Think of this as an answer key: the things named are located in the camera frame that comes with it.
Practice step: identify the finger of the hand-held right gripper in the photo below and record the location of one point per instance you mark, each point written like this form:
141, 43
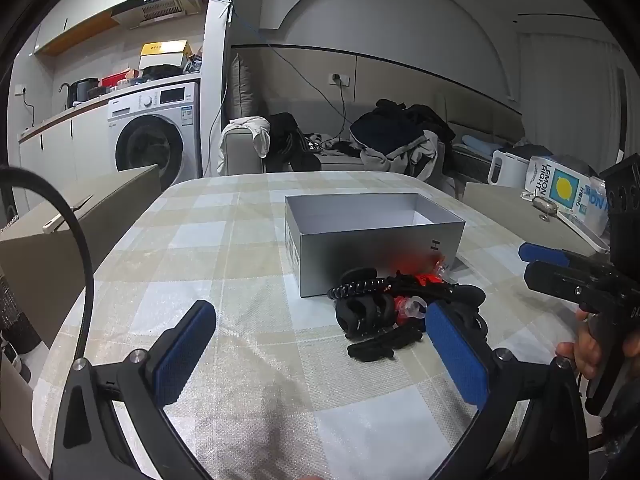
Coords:
542, 253
560, 280

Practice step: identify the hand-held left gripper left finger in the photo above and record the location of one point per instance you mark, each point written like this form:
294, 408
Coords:
185, 355

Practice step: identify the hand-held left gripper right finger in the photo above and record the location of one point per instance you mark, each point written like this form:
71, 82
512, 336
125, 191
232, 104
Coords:
457, 355

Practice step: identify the long black claw hair clip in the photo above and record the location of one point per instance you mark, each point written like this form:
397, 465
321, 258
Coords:
462, 294

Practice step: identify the red and clear hair clip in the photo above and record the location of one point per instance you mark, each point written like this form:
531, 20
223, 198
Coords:
412, 307

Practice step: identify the small black hair clip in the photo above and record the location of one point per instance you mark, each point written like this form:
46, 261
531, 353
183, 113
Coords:
380, 345

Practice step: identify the round black claw hair clip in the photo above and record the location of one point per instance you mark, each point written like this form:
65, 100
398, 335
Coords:
365, 312

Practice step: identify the silver cardboard box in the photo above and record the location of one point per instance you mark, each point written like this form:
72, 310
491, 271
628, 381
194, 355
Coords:
370, 252

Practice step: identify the person's right hand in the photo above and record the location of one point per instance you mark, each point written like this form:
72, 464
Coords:
582, 350

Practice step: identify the small metal object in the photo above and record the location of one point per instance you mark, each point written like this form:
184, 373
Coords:
545, 206

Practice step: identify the flat brown cardboard box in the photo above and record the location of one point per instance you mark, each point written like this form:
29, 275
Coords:
500, 205

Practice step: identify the blue and white package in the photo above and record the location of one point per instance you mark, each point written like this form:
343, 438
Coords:
565, 187

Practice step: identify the white jug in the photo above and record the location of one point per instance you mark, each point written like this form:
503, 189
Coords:
507, 170

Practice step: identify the checked tablecloth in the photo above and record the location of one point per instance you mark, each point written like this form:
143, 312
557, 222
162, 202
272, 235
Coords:
225, 240

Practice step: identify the large brown cardboard box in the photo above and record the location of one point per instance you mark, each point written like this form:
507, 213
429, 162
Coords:
45, 255

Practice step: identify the pile of dark clothes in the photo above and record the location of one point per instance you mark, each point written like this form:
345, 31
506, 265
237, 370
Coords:
390, 130

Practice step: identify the white washing machine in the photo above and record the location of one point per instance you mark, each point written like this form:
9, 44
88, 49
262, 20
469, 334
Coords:
150, 145

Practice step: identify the grey sofa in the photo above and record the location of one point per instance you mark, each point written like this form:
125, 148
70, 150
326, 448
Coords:
340, 162

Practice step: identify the white garment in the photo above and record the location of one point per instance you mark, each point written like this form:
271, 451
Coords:
252, 132

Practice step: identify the black garment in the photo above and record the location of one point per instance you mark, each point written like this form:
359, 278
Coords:
290, 142

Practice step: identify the kitchen counter cabinet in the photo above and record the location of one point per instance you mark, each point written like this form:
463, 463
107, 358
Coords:
55, 145

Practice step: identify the grey pillow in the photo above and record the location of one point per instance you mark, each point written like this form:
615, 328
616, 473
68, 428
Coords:
242, 90

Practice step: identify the red container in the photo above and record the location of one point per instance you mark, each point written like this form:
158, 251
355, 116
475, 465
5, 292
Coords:
115, 80

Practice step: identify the yellow cardboard box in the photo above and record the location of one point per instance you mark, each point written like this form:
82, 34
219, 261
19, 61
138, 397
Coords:
162, 49

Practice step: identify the range hood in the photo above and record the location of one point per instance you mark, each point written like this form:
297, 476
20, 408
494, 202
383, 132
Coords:
155, 7

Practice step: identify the white wall socket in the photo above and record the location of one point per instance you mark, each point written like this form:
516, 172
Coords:
340, 79

